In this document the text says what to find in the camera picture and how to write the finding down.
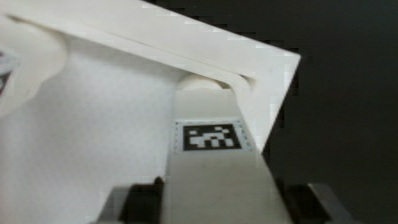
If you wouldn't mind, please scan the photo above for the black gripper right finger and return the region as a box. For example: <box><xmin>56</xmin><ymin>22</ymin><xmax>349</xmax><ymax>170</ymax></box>
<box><xmin>276</xmin><ymin>178</ymin><xmax>363</xmax><ymax>224</ymax></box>

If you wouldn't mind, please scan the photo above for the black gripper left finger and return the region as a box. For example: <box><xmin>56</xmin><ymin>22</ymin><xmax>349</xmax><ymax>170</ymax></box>
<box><xmin>89</xmin><ymin>177</ymin><xmax>166</xmax><ymax>224</ymax></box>

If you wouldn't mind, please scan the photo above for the white desk leg back row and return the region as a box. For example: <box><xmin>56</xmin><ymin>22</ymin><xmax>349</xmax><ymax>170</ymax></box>
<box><xmin>160</xmin><ymin>75</ymin><xmax>294</xmax><ymax>224</ymax></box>

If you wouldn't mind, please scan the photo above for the white desk tabletop tray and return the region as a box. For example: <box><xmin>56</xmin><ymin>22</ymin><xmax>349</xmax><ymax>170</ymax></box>
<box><xmin>0</xmin><ymin>0</ymin><xmax>301</xmax><ymax>224</ymax></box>

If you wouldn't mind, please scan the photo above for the white desk leg diagonal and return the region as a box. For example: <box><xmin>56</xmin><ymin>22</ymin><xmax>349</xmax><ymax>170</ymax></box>
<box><xmin>0</xmin><ymin>16</ymin><xmax>68</xmax><ymax>117</ymax></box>

